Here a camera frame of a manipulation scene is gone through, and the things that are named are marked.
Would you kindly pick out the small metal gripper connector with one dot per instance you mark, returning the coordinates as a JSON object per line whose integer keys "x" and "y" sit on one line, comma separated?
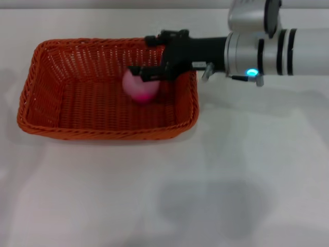
{"x": 207, "y": 72}

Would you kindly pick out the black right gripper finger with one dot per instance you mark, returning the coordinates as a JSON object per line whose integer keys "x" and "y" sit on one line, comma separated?
{"x": 149, "y": 72}
{"x": 155, "y": 39}

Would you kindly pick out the pink round peach toy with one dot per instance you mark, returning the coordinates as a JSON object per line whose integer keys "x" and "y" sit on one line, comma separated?
{"x": 140, "y": 90}

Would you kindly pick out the orange woven plastic basket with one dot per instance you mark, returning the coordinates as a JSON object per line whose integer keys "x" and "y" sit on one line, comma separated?
{"x": 102, "y": 115}

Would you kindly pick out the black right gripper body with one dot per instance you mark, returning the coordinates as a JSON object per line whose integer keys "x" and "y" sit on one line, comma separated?
{"x": 195, "y": 51}

